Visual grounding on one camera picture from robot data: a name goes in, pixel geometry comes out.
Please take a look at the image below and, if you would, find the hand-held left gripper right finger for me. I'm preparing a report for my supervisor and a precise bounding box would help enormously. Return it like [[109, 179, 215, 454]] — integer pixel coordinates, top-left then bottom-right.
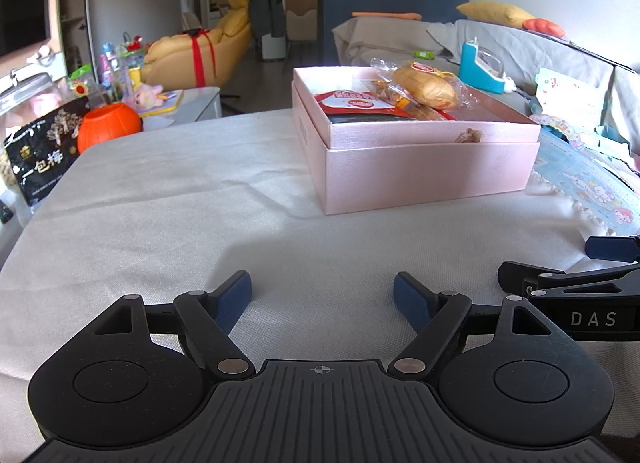
[[388, 271, 551, 378]]

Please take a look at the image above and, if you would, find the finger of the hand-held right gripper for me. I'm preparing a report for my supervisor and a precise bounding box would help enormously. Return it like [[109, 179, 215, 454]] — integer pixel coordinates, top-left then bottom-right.
[[497, 260, 640, 300], [585, 234, 640, 261]]

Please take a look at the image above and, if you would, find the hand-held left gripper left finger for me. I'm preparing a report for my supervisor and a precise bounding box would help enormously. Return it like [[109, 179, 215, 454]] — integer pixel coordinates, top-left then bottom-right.
[[95, 270, 257, 378]]

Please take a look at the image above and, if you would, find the pink cardboard box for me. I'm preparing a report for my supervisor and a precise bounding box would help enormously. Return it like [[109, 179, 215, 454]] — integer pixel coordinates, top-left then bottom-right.
[[291, 67, 542, 215]]

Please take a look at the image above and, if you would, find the small red packet white label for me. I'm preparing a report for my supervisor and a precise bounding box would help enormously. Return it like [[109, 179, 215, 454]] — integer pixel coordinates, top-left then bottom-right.
[[315, 89, 408, 117]]

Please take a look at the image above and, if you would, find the bread packet orange label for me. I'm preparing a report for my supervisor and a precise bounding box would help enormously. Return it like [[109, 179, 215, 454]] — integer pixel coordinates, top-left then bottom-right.
[[370, 58, 483, 111]]

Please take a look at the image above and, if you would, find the white tablecloth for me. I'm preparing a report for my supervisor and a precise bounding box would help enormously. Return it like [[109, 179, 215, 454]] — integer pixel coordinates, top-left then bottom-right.
[[0, 108, 640, 463]]

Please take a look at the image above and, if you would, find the small teal box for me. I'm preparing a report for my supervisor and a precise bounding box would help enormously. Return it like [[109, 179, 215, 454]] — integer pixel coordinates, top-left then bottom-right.
[[595, 125, 633, 158]]

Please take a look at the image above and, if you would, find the white pink printed card box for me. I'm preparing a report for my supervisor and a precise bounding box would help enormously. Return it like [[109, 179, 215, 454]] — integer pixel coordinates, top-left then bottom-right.
[[534, 68, 603, 118]]

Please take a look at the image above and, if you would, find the white side table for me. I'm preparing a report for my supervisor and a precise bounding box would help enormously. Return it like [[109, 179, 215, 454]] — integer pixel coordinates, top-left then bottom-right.
[[141, 87, 222, 132]]

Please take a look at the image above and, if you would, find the yellow edged board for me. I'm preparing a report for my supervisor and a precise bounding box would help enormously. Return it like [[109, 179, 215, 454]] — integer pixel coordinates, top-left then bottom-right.
[[137, 90, 186, 117]]

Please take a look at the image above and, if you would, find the orange pumpkin container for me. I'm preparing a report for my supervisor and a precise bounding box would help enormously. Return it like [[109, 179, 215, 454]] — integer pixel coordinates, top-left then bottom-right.
[[76, 103, 143, 154]]

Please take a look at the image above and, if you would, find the pink plush toy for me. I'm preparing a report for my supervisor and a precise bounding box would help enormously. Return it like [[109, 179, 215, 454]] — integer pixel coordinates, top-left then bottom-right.
[[131, 83, 166, 108]]

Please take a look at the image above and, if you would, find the black printed snack packet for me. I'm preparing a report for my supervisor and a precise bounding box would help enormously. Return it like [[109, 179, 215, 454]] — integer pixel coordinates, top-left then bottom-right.
[[2, 96, 91, 208]]

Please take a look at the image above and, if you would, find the red ribbon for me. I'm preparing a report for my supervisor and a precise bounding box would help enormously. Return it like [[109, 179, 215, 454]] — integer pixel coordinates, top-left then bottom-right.
[[184, 29, 217, 88]]

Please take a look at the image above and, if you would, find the yellow armchair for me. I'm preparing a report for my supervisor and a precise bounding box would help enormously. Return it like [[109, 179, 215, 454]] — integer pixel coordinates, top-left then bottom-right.
[[140, 0, 255, 90]]

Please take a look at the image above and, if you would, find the white bin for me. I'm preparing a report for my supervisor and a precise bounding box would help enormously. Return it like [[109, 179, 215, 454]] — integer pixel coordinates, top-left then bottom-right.
[[260, 35, 287, 62]]

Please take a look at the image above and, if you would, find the grey sofa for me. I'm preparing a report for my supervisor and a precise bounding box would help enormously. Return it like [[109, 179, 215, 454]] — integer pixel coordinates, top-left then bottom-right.
[[332, 18, 640, 178]]

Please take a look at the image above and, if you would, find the green lid cup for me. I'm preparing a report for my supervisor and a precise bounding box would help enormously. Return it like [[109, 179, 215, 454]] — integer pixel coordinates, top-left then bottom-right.
[[69, 65, 98, 98]]

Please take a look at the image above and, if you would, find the yellow pillow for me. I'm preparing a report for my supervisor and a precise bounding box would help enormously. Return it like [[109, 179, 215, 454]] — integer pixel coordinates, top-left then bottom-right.
[[456, 1, 537, 28]]

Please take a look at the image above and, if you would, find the clear bottle blue cap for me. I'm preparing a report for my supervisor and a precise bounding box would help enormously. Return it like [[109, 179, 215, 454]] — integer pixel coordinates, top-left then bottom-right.
[[100, 43, 118, 86]]

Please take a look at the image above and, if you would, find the long orange cushion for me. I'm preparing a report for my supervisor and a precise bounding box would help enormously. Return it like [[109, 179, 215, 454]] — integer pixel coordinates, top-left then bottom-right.
[[351, 11, 422, 21]]

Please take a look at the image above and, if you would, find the beige chair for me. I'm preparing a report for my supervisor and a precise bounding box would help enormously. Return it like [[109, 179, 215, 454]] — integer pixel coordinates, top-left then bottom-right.
[[285, 0, 318, 44]]

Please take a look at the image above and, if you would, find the dark blue cabinet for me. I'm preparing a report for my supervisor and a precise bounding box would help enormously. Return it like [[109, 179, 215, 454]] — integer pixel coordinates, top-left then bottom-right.
[[316, 0, 466, 66]]

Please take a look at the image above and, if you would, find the wooden shelf unit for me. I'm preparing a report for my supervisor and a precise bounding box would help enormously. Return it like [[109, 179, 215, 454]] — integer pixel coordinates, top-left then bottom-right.
[[52, 0, 93, 78]]

